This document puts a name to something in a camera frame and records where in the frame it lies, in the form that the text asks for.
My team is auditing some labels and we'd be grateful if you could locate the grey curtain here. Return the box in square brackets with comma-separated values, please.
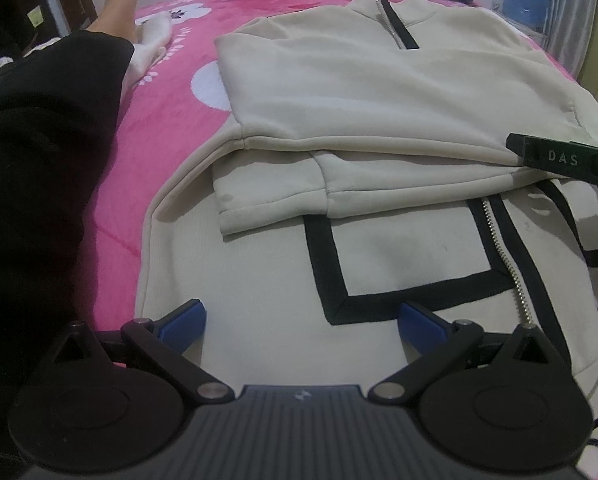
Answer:
[546, 0, 598, 77]

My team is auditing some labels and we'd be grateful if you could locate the person left leg black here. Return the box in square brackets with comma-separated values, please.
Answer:
[0, 0, 138, 479]

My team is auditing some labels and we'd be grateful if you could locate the beige zip hoodie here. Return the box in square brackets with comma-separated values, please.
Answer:
[134, 0, 598, 411]

